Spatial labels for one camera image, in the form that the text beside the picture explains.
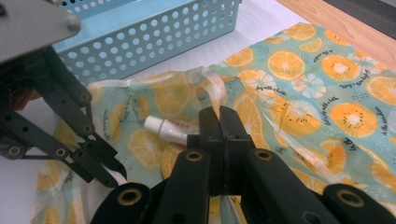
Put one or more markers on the orange-print fabric bag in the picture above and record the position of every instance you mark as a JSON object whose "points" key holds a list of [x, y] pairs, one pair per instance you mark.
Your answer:
{"points": [[295, 102]]}

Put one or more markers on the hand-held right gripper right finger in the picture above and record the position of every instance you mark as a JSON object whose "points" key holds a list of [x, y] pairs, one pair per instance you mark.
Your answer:
{"points": [[236, 133]]}

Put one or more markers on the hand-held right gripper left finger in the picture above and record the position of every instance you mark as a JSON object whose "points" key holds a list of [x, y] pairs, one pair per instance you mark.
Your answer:
{"points": [[208, 140]]}

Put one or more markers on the white ointment tube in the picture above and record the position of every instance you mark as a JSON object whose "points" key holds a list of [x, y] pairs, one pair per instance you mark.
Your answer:
{"points": [[169, 130]]}

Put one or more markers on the blue perforated plastic basket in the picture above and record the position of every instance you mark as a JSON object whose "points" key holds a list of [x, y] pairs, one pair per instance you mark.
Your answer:
{"points": [[146, 37]]}

